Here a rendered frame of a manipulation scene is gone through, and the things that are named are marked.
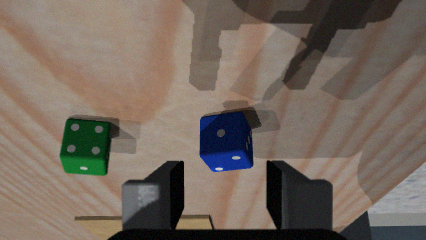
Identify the tan square mat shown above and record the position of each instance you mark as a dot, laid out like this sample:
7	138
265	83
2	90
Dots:
106	226

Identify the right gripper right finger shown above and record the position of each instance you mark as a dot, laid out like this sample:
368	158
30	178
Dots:
296	202

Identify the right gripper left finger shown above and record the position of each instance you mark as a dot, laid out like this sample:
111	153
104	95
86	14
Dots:
156	202

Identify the blue die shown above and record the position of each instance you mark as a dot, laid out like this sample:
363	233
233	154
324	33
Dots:
226	142

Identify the green die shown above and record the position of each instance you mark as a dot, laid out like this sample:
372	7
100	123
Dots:
86	147

